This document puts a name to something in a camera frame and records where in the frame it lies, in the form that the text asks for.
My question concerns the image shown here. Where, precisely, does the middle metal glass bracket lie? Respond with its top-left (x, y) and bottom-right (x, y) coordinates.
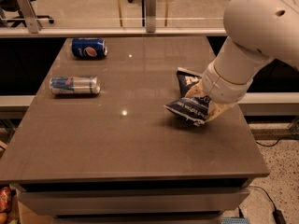
top-left (145, 0), bottom-right (156, 33)

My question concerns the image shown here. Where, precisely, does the grey drawer cabinet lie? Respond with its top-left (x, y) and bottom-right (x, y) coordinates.
top-left (12, 178), bottom-right (252, 224)

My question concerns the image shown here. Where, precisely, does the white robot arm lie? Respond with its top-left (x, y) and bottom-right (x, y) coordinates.
top-left (187, 0), bottom-right (299, 125)

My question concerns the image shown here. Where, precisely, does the black power adapter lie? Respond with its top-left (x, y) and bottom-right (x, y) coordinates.
top-left (273, 210), bottom-right (286, 224)

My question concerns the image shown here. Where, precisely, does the left metal glass bracket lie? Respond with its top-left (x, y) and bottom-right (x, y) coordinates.
top-left (17, 0), bottom-right (41, 34)

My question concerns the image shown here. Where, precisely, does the blue pepsi can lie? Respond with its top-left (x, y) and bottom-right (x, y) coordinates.
top-left (70, 38), bottom-right (107, 59)

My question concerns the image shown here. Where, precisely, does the silver red bull can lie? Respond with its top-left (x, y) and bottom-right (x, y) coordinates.
top-left (50, 77), bottom-right (101, 94)

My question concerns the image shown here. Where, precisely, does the blue chip bag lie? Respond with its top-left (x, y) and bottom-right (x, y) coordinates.
top-left (164, 67), bottom-right (210, 126)

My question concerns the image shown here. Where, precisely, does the red snack bag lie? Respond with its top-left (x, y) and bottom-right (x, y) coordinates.
top-left (0, 187), bottom-right (12, 213)

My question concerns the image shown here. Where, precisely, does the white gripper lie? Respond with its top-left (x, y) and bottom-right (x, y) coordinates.
top-left (185, 63), bottom-right (252, 122)

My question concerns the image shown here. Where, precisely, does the metal glass bracket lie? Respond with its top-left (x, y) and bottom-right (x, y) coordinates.
top-left (17, 0), bottom-right (41, 34)
top-left (145, 0), bottom-right (156, 33)

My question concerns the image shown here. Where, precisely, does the black power cable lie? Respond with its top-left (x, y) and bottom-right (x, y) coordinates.
top-left (249, 185), bottom-right (278, 213)

